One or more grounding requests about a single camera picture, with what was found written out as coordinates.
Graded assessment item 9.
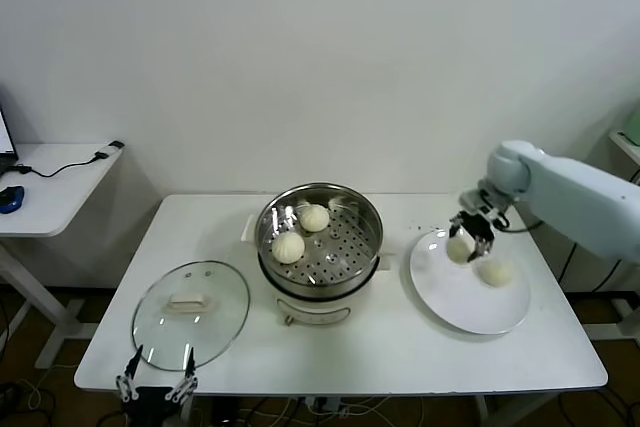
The white steamed baozi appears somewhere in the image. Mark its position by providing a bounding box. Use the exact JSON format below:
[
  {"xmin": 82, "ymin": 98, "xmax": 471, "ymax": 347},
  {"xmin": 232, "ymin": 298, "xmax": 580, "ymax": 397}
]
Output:
[
  {"xmin": 445, "ymin": 235, "xmax": 474, "ymax": 264},
  {"xmin": 271, "ymin": 231, "xmax": 306, "ymax": 264},
  {"xmin": 478, "ymin": 258, "xmax": 514, "ymax": 288},
  {"xmin": 299, "ymin": 204, "xmax": 330, "ymax": 233}
]

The glass lid with white handle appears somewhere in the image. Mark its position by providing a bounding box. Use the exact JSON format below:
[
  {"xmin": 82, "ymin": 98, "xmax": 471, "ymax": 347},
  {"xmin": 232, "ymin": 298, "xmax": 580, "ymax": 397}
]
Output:
[{"xmin": 131, "ymin": 260, "xmax": 251, "ymax": 373}]

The pale green object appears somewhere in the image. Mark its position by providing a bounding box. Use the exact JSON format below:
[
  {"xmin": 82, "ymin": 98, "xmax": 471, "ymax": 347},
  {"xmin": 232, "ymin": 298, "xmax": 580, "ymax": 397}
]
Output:
[{"xmin": 627, "ymin": 101, "xmax": 640, "ymax": 146}]

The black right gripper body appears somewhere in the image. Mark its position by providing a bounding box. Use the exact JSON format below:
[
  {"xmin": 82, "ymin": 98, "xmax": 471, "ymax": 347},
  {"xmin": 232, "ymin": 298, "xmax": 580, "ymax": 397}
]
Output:
[{"xmin": 449, "ymin": 211, "xmax": 497, "ymax": 244}]

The black cable with adapter plug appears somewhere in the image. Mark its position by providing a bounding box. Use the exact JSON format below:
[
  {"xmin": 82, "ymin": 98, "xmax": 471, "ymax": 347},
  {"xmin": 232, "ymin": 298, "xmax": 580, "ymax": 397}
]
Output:
[{"xmin": 12, "ymin": 139, "xmax": 125, "ymax": 179}]

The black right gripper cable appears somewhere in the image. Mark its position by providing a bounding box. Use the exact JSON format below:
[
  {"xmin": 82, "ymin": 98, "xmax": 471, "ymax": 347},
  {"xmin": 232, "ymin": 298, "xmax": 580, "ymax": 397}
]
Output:
[{"xmin": 494, "ymin": 219, "xmax": 546, "ymax": 234}]

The blue computer mouse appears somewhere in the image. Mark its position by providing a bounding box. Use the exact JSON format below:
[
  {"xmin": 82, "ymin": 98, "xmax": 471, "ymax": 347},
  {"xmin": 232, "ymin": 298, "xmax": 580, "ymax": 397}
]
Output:
[{"xmin": 0, "ymin": 184, "xmax": 25, "ymax": 213}]

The white round plate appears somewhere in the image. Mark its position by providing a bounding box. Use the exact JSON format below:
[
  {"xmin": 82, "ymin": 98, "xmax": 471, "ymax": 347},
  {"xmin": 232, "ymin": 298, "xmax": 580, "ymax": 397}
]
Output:
[{"xmin": 408, "ymin": 228, "xmax": 533, "ymax": 337}]

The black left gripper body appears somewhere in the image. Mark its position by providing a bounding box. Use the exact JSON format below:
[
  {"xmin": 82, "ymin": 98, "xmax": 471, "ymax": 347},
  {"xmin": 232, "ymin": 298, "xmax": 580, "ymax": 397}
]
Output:
[{"xmin": 119, "ymin": 385, "xmax": 176, "ymax": 427}]

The stainless steel steamer pot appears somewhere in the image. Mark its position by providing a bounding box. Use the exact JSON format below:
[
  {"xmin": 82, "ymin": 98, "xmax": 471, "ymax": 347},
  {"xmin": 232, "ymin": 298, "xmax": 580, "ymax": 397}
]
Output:
[{"xmin": 242, "ymin": 214, "xmax": 400, "ymax": 328}]

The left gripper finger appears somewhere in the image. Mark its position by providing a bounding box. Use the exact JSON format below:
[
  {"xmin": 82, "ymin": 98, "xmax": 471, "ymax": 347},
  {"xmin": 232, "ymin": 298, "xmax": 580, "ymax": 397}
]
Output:
[
  {"xmin": 164, "ymin": 345, "xmax": 200, "ymax": 402},
  {"xmin": 114, "ymin": 344, "xmax": 145, "ymax": 402}
]

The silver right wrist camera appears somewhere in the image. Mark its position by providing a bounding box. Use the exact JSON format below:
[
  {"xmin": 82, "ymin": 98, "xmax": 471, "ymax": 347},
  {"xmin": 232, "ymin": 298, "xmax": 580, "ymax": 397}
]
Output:
[{"xmin": 459, "ymin": 186, "xmax": 511, "ymax": 228}]

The black laptop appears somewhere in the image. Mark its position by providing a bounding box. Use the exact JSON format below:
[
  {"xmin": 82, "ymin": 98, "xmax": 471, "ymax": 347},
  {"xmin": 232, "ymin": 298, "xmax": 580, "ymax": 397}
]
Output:
[{"xmin": 0, "ymin": 104, "xmax": 21, "ymax": 176}]

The steel perforated steamer basket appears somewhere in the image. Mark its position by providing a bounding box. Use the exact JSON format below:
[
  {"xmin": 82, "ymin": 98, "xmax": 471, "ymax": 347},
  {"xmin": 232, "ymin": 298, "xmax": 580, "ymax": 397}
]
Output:
[{"xmin": 254, "ymin": 182, "xmax": 385, "ymax": 298}]

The white power strip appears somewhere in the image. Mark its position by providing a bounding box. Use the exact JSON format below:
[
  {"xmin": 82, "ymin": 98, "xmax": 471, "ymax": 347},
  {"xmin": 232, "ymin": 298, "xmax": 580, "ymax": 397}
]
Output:
[{"xmin": 304, "ymin": 395, "xmax": 351, "ymax": 419}]

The white side desk with laptop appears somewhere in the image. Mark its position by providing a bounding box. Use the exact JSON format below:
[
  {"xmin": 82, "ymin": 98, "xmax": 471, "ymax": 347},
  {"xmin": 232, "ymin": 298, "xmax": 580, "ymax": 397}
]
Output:
[{"xmin": 0, "ymin": 141, "xmax": 126, "ymax": 368}]

